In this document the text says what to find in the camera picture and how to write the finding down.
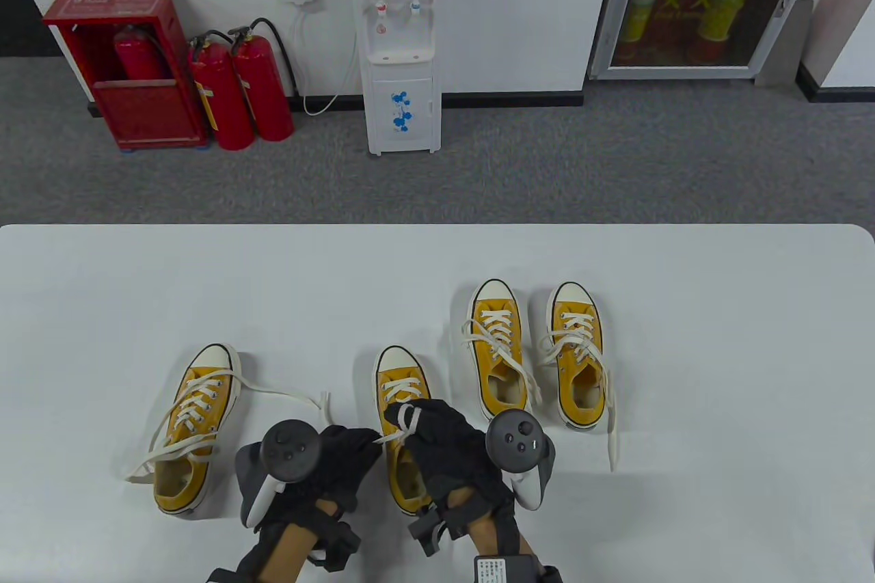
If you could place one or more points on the person's right hand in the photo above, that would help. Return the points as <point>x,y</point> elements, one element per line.
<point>451,446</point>

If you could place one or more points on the person's left hand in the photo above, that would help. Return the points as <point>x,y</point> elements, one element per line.
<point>345,463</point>

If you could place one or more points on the white shoe lace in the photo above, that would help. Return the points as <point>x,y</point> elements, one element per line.
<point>497,320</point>
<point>198,398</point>
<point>400,388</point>
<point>576,323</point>

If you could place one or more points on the person's right forearm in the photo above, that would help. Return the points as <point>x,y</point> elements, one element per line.
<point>489,535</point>

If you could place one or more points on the black hand controller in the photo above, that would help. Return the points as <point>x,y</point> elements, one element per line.
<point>292,450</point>
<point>516,439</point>

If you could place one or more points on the white water dispenser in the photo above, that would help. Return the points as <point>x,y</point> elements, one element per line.
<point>403,125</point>

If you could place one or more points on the red fire extinguisher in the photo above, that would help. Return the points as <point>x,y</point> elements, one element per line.
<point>222,98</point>
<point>263,91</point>
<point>137,60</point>

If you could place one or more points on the red extinguisher cabinet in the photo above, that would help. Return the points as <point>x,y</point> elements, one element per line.
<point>147,111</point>

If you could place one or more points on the glass fire hydrant cabinet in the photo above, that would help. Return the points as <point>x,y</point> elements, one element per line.
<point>711,2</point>

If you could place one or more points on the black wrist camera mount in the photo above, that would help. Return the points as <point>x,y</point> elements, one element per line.
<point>338,538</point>
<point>427,532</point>

